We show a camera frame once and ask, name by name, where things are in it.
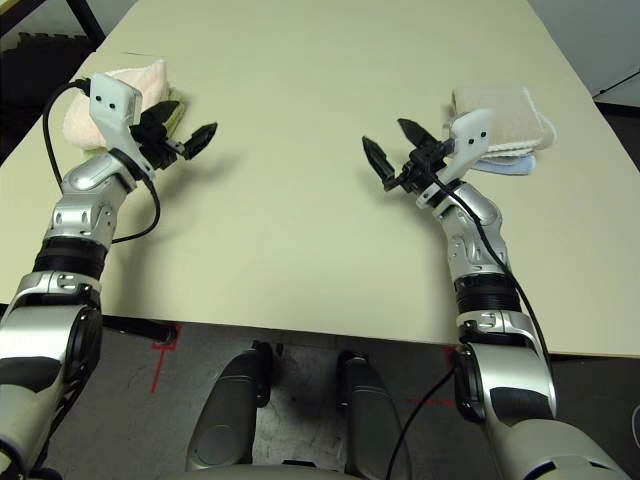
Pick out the black table foot bar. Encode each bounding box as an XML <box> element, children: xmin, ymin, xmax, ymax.
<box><xmin>102</xmin><ymin>315</ymin><xmax>180</xmax><ymax>346</ymax></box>

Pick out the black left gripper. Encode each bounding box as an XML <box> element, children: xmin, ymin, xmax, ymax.
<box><xmin>128</xmin><ymin>99</ymin><xmax>219</xmax><ymax>171</ymax></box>

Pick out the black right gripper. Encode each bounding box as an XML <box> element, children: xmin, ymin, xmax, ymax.
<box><xmin>361</xmin><ymin>118</ymin><xmax>451</xmax><ymax>195</ymax></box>

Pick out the beige folded towel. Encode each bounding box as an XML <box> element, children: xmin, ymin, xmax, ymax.
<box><xmin>440</xmin><ymin>85</ymin><xmax>557</xmax><ymax>155</ymax></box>

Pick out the black metal rack frame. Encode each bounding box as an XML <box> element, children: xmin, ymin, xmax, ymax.
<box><xmin>0</xmin><ymin>0</ymin><xmax>106</xmax><ymax>51</ymax></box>

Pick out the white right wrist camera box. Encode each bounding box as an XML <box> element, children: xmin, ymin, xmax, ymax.
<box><xmin>422</xmin><ymin>109</ymin><xmax>496</xmax><ymax>209</ymax></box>

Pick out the blue folded towel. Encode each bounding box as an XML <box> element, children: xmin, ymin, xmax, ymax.
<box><xmin>472</xmin><ymin>154</ymin><xmax>539</xmax><ymax>177</ymax></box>

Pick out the pink fluffy towel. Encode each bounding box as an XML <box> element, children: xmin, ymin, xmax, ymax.
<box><xmin>62</xmin><ymin>58</ymin><xmax>172</xmax><ymax>154</ymax></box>

